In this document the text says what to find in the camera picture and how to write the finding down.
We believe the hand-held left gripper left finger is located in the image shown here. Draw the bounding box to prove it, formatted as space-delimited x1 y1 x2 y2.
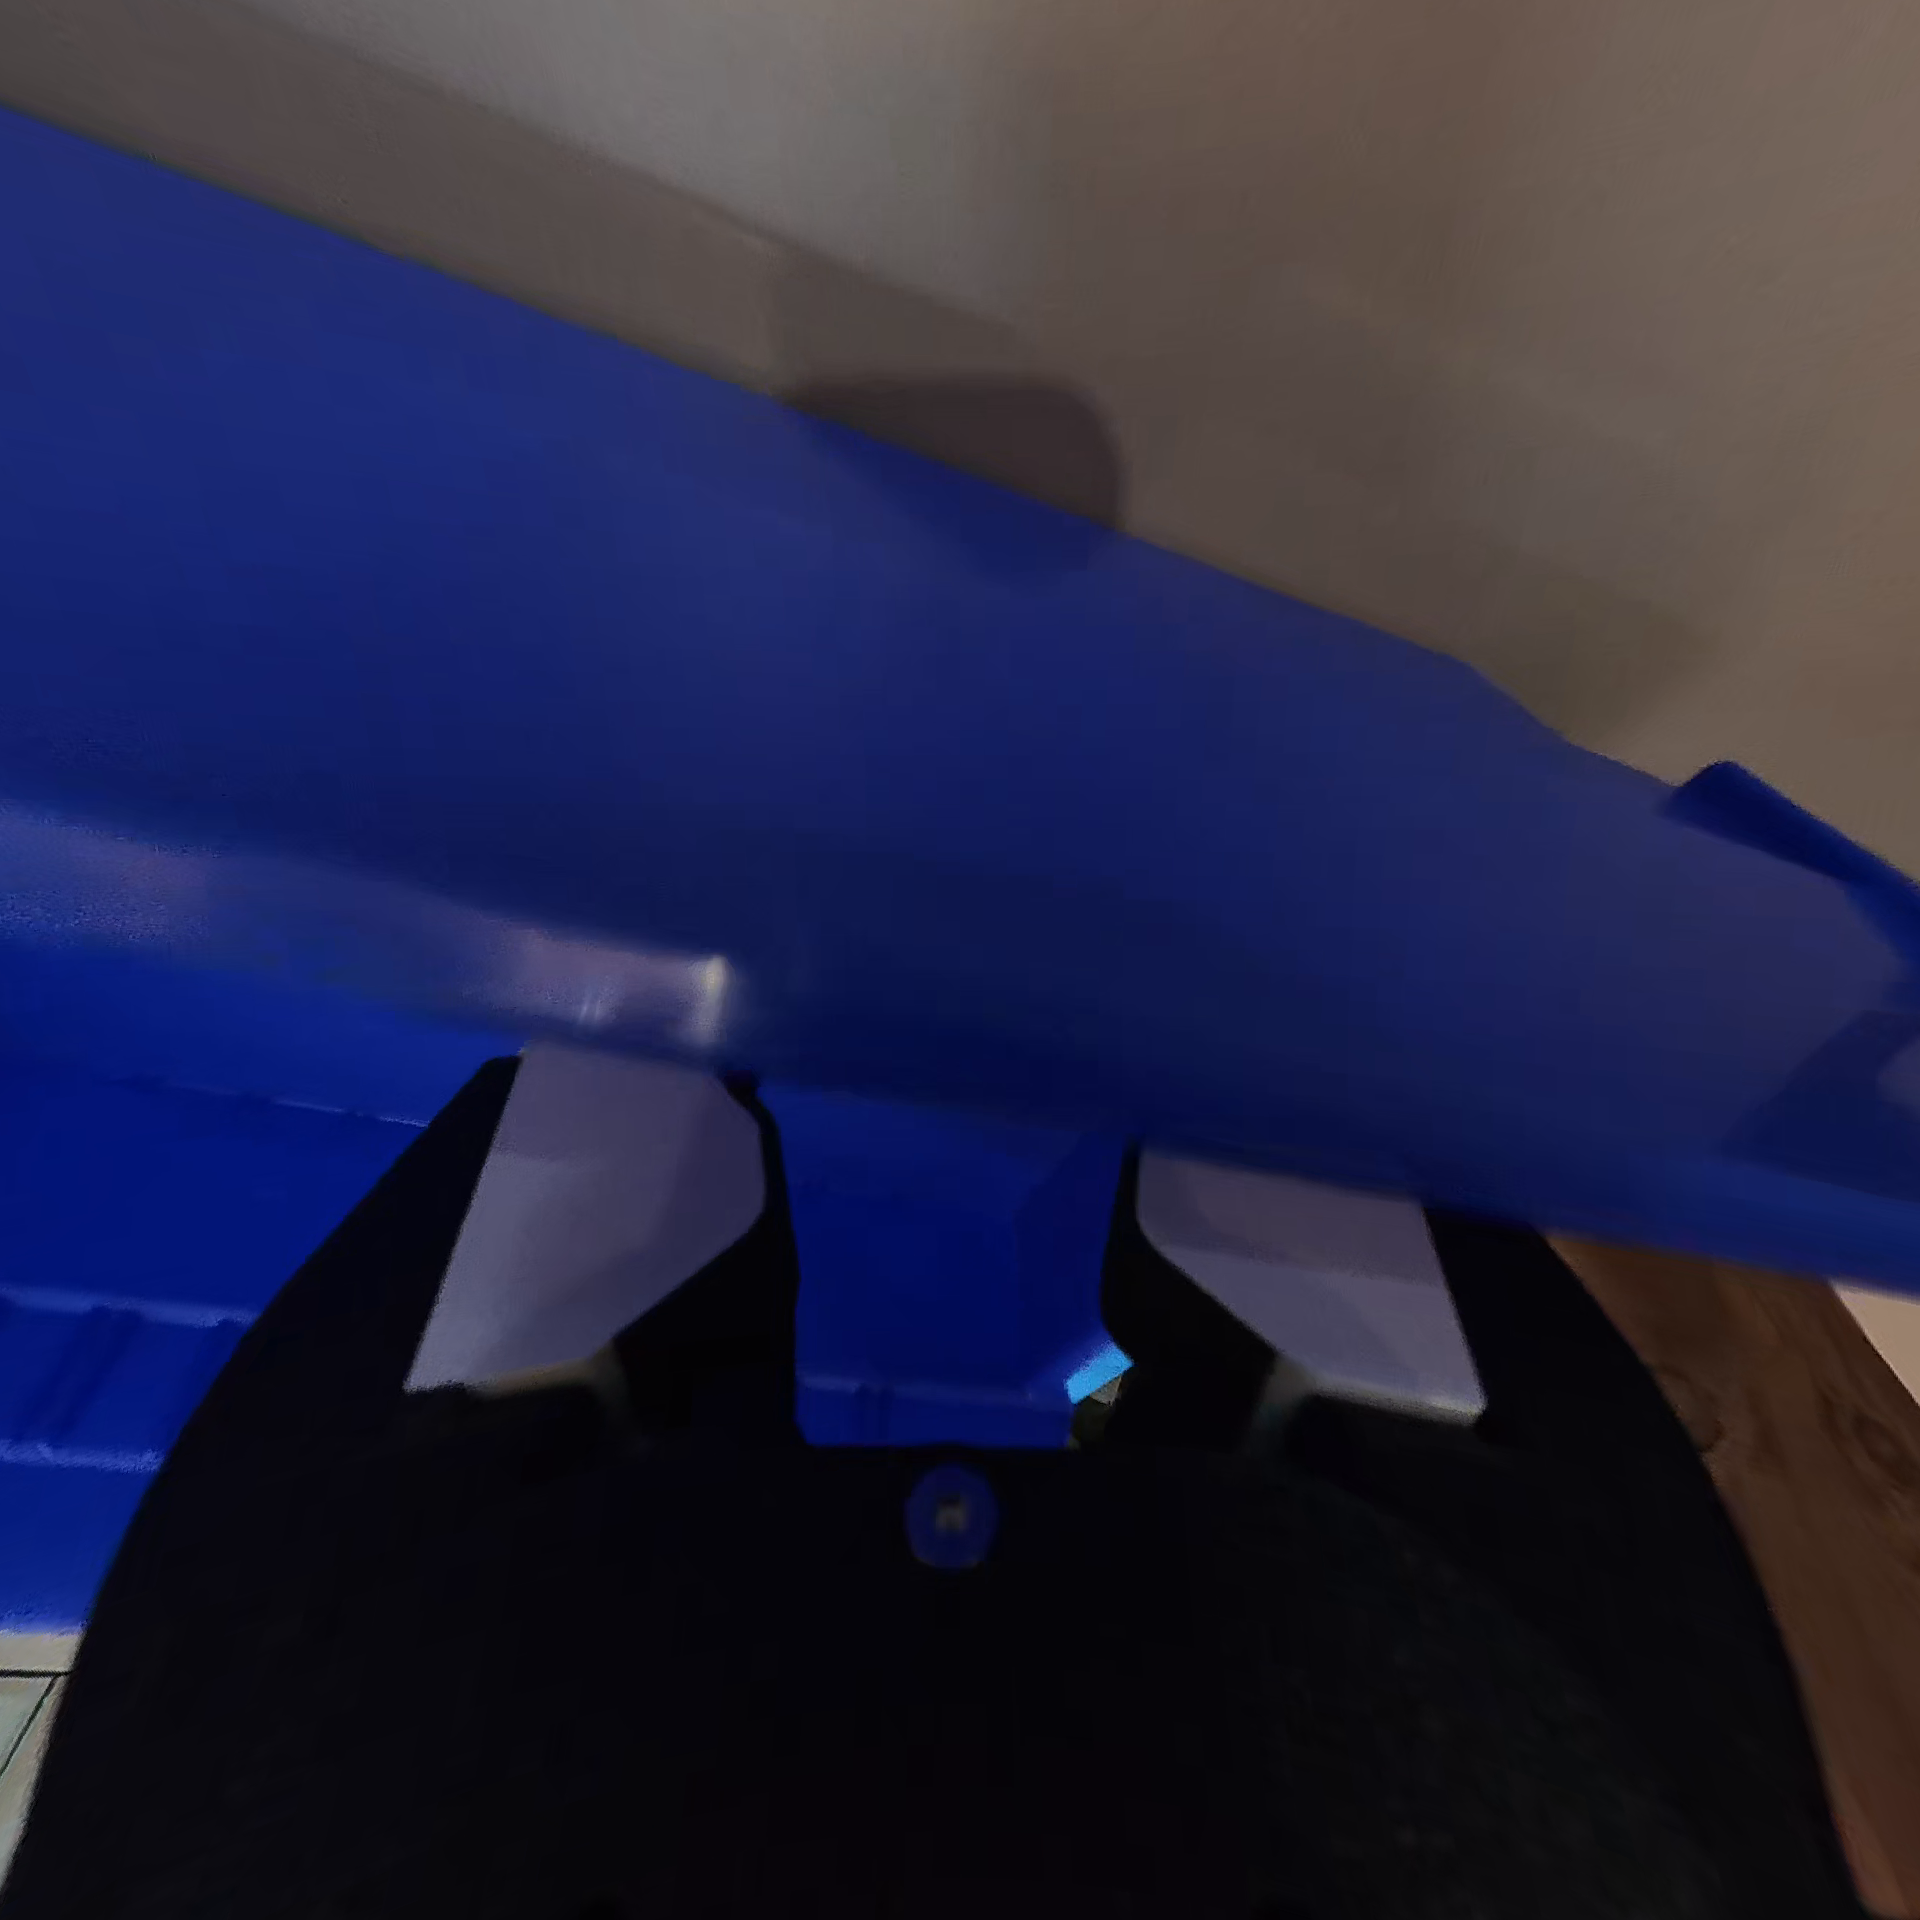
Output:
403 1046 798 1413

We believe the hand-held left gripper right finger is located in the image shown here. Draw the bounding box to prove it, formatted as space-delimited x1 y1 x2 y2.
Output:
1099 1148 1490 1426

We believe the blue plastic bin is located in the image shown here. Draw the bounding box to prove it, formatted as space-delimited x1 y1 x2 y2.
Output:
0 106 1920 1630

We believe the brown wooden stool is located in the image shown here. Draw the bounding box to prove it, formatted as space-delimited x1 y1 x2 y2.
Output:
1546 1229 1920 1920

